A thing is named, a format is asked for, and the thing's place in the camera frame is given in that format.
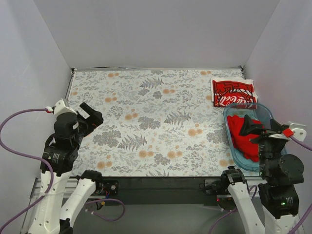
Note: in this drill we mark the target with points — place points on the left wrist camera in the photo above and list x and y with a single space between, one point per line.
60 107

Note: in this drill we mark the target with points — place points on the floral patterned table mat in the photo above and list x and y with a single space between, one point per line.
156 123

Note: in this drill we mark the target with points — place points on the teal plastic bin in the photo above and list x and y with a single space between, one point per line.
257 112

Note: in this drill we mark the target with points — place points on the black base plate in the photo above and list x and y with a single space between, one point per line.
160 190

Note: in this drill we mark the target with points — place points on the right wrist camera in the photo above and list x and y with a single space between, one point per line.
296 130

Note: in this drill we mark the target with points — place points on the white t-shirt red print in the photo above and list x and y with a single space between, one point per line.
228 91

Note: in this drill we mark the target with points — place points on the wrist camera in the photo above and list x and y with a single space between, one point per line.
60 107
296 130

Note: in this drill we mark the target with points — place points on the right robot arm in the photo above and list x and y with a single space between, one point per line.
278 196

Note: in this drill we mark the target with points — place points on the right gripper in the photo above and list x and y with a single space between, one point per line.
264 136

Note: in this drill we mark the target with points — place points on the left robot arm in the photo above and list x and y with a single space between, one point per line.
52 215

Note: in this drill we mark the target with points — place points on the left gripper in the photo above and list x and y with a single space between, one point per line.
86 121

